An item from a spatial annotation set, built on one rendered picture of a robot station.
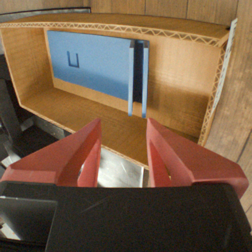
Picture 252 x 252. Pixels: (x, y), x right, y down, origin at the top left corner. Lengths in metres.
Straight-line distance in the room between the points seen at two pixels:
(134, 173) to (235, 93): 0.17
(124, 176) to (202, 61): 0.20
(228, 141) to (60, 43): 0.23
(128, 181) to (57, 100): 0.16
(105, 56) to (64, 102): 0.10
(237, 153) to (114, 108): 0.15
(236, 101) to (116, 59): 0.13
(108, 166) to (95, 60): 0.17
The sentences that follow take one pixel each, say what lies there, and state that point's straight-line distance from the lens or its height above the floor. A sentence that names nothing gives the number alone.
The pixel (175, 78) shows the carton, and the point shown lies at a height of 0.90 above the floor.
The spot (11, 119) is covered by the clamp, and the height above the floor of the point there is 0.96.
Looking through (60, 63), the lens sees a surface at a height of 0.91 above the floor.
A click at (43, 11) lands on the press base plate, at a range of 0.32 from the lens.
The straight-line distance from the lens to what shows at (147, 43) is 0.19.
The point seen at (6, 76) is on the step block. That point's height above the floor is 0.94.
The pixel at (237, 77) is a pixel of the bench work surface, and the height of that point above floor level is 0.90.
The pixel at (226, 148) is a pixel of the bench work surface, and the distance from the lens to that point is 0.23.
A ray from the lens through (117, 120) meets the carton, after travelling 0.24.
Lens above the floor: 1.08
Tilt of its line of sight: 42 degrees down
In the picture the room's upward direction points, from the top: 131 degrees counter-clockwise
